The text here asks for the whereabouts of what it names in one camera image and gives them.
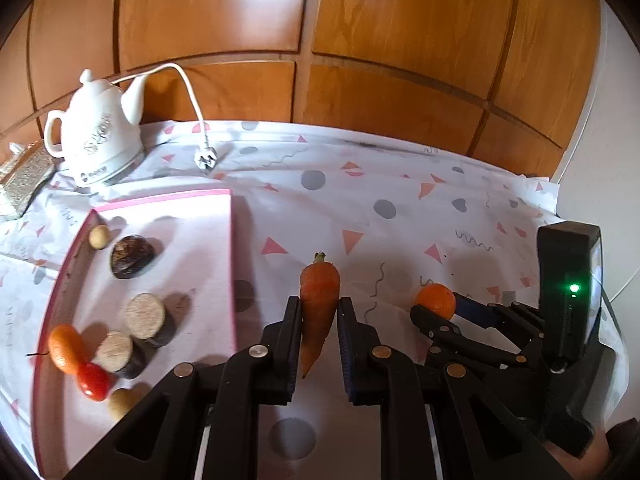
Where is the silver embossed tissue box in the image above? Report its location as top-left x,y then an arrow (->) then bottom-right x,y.
0,141 -> 57,218

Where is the white floral ceramic kettle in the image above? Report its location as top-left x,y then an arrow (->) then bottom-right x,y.
44,68 -> 147,183

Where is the pink-rimmed tray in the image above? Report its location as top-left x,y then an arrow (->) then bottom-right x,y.
31,188 -> 238,466

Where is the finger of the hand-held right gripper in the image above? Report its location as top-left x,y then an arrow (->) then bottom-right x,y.
410,305 -> 532,377
452,294 -> 546,356

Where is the red tomato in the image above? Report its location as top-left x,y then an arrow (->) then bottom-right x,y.
76,361 -> 112,402

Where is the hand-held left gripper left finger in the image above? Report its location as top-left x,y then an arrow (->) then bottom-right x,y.
65,296 -> 304,480

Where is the large orange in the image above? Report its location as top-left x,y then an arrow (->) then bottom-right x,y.
48,324 -> 88,375

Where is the person's right hand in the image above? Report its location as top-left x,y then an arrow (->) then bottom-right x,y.
542,422 -> 613,480

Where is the white power cord with plug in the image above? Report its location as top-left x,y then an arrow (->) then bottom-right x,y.
107,62 -> 219,171

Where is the white patterned tablecloth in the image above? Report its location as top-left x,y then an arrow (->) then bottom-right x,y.
0,120 -> 631,480

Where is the orange carrot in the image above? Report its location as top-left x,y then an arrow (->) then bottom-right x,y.
299,252 -> 342,380

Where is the silver kettle base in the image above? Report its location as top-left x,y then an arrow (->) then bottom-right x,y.
62,152 -> 146,193

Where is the small orange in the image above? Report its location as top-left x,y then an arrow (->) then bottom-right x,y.
416,283 -> 457,321

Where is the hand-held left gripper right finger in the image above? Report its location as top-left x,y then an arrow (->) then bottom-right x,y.
336,297 -> 571,480

